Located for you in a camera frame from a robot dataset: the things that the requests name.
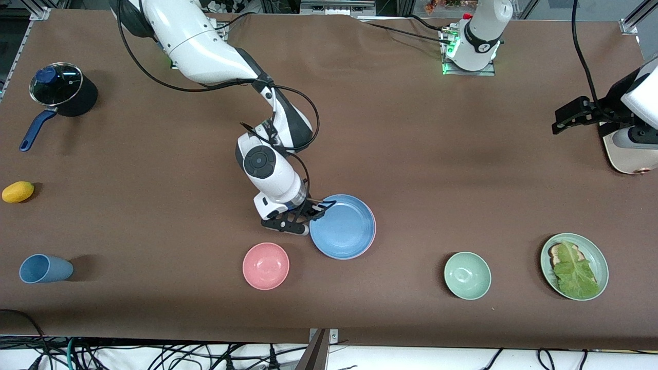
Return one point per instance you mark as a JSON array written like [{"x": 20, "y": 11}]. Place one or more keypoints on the aluminium corner bracket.
[
  {"x": 42, "y": 14},
  {"x": 628, "y": 26}
]

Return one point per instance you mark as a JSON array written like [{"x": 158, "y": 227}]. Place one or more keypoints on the toasted bread slice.
[{"x": 554, "y": 252}]

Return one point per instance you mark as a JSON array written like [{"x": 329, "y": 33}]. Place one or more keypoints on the pink shallow plate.
[{"x": 375, "y": 231}]

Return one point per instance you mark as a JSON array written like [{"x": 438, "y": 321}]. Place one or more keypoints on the green oval plate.
[{"x": 599, "y": 262}]

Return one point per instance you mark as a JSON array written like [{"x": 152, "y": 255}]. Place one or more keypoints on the yellow lemon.
[{"x": 18, "y": 191}]

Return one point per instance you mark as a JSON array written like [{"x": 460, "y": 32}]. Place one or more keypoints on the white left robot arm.
[{"x": 478, "y": 31}]

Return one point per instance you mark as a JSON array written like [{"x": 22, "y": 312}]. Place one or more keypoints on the small pink bowl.
[{"x": 266, "y": 265}]

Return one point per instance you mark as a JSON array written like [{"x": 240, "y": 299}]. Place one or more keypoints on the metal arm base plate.
[{"x": 470, "y": 73}]

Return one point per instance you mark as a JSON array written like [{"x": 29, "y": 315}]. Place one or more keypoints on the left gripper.
[{"x": 604, "y": 111}]

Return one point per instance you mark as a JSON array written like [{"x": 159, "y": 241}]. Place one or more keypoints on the orange red items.
[{"x": 442, "y": 4}]

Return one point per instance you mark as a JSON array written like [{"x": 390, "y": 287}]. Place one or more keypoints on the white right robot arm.
[{"x": 200, "y": 46}]

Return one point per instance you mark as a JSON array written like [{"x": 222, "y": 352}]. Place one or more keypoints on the cream cutting board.
[{"x": 624, "y": 159}]

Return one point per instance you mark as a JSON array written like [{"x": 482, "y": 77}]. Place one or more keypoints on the metal table clamp bracket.
[{"x": 321, "y": 349}]

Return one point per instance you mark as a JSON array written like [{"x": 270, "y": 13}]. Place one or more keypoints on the green lettuce leaf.
[{"x": 576, "y": 275}]

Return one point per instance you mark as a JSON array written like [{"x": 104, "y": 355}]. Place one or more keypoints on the blue shallow plate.
[{"x": 342, "y": 226}]

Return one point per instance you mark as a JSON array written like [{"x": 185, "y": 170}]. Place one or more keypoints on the brown table cover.
[{"x": 411, "y": 154}]

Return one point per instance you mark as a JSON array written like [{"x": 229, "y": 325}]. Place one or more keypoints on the grey metal box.
[{"x": 336, "y": 6}]

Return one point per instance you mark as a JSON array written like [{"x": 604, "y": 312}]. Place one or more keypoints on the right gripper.
[{"x": 309, "y": 206}]

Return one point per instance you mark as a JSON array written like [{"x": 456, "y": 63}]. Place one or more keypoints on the small green bowl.
[{"x": 467, "y": 275}]

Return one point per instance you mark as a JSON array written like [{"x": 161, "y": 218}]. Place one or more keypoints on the blue plastic cup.
[{"x": 45, "y": 268}]

